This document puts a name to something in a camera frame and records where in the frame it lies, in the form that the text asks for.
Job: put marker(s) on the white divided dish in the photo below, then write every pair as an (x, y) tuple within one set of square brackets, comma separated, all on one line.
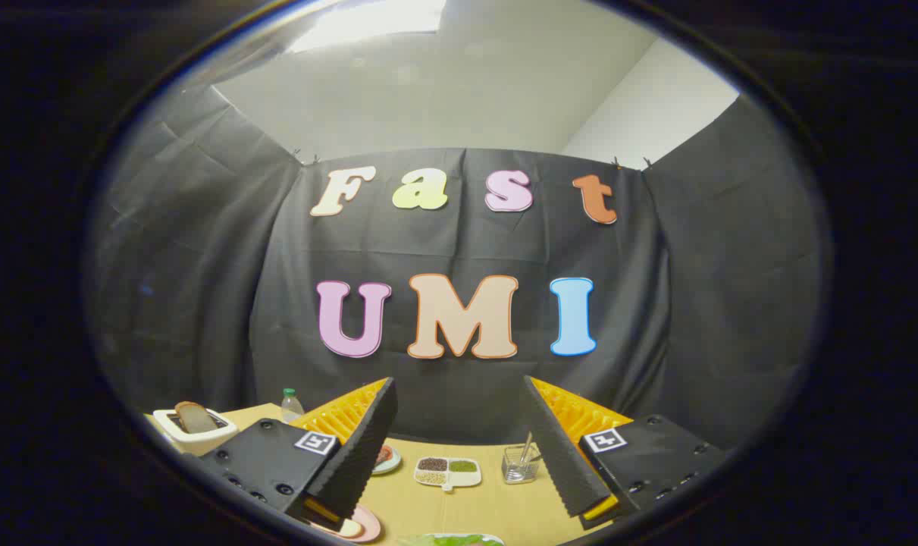
[(470, 478)]

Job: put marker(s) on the white toaster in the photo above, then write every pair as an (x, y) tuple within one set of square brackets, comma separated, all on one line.
[(193, 445)]

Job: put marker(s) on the pile of dark red beans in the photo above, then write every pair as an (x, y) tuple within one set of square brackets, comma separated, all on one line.
[(432, 463)]

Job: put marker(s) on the white plate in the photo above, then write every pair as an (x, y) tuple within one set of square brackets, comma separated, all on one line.
[(496, 539)]

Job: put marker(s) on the pile of green beans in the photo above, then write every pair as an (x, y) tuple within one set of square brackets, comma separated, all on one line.
[(463, 465)]

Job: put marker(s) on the brown meat patty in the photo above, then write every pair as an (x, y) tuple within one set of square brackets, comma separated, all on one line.
[(383, 455)]

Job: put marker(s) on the pink plate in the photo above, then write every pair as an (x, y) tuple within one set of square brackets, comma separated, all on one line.
[(369, 525)]

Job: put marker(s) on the toast bread slice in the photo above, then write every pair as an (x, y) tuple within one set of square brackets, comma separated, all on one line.
[(195, 417), (346, 528)]

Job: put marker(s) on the green lettuce leaf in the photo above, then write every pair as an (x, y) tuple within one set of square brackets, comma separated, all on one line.
[(451, 541)]

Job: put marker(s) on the ceiling light panel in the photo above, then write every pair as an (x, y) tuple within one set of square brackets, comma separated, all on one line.
[(368, 23)]

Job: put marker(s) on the black backdrop cloth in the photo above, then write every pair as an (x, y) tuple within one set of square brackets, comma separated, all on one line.
[(466, 243)]

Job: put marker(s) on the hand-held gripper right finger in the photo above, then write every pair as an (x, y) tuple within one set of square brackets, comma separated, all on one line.
[(561, 455)]

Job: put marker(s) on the pile of yellow soybeans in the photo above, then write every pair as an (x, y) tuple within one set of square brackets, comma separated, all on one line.
[(429, 477)]

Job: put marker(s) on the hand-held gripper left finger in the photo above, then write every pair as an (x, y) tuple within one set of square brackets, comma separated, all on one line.
[(364, 447)]

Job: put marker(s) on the clear plastic water bottle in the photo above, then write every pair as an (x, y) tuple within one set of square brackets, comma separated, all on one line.
[(291, 407)]

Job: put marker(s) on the pale green oval plate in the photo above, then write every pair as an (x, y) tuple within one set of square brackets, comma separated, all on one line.
[(390, 466)]

